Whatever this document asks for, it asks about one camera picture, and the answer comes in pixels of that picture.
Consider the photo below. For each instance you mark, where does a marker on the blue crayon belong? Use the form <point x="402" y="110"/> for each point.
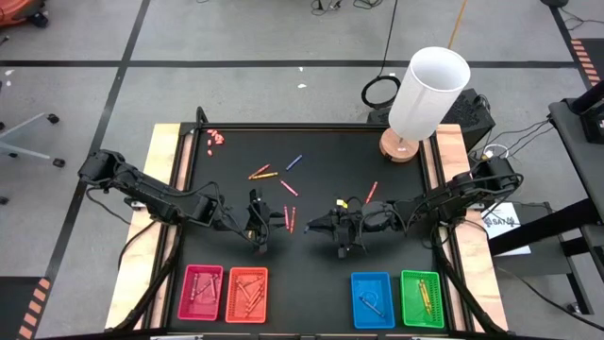
<point x="372" y="306"/>
<point x="293" y="162"/>

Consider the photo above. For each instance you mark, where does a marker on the black computer case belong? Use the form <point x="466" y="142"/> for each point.
<point x="472" y="120"/>

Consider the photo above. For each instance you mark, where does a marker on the blue plastic bin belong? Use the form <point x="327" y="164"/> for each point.
<point x="384" y="288"/>

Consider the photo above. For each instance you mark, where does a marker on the grey office chair base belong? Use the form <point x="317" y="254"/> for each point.
<point x="28" y="151"/>

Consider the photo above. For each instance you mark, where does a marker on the orange plastic bin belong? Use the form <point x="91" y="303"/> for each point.
<point x="236" y="314"/>

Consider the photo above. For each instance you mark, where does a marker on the white printed paper sheet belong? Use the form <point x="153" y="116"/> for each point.
<point x="502" y="222"/>

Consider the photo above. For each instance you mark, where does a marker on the white shade wooden table lamp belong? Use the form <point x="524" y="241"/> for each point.
<point x="424" y="99"/>

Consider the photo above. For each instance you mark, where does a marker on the green plastic bin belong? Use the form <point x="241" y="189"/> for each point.
<point x="410" y="307"/>

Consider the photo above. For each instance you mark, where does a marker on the pink plastic bin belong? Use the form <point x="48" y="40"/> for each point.
<point x="200" y="311"/>

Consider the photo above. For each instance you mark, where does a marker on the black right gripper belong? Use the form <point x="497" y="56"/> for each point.
<point x="358" y="219"/>

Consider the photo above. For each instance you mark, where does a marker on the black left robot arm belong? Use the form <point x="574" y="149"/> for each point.
<point x="156" y="196"/>

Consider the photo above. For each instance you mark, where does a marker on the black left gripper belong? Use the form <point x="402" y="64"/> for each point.
<point x="259" y="219"/>

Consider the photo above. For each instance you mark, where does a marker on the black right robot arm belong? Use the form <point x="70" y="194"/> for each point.
<point x="453" y="196"/>

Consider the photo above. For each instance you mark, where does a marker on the black neighbouring workstation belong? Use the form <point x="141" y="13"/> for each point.
<point x="578" y="156"/>

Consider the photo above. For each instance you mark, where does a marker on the orange wheeled base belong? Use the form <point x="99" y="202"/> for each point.
<point x="19" y="9"/>

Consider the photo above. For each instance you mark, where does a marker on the yellow tape strip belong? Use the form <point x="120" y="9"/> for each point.
<point x="341" y="204"/>

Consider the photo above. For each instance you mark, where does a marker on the yellow crayon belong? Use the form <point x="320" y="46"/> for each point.
<point x="421" y="294"/>
<point x="427" y="297"/>
<point x="264" y="175"/>

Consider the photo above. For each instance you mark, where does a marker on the light wooden side board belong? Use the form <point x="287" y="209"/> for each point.
<point x="450" y="146"/>
<point x="160" y="151"/>

